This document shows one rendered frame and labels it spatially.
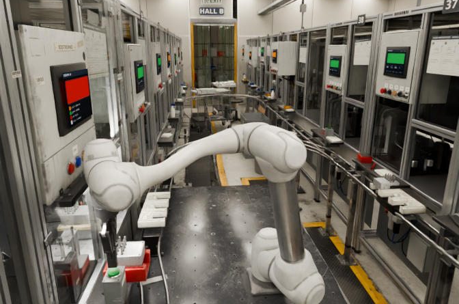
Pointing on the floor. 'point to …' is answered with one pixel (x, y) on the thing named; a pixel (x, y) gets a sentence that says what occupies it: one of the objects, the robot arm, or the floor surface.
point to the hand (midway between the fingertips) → (112, 257)
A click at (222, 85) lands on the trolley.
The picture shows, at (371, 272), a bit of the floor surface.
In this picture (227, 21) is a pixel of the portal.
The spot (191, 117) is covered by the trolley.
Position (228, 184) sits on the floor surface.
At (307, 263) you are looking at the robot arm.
